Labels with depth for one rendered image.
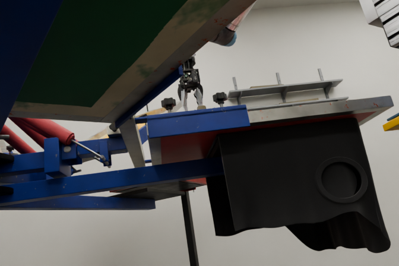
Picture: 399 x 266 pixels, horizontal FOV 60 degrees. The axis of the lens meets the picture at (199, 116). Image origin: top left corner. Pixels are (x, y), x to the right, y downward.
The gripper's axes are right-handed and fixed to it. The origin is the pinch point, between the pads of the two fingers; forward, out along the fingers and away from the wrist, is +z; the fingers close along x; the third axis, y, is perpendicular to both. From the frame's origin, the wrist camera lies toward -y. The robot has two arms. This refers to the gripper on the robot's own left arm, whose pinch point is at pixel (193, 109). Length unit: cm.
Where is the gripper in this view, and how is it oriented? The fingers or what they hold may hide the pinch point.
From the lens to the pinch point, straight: 136.1
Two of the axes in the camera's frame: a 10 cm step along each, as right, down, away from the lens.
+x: 9.8, -1.1, 1.4
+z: 1.5, 9.4, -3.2
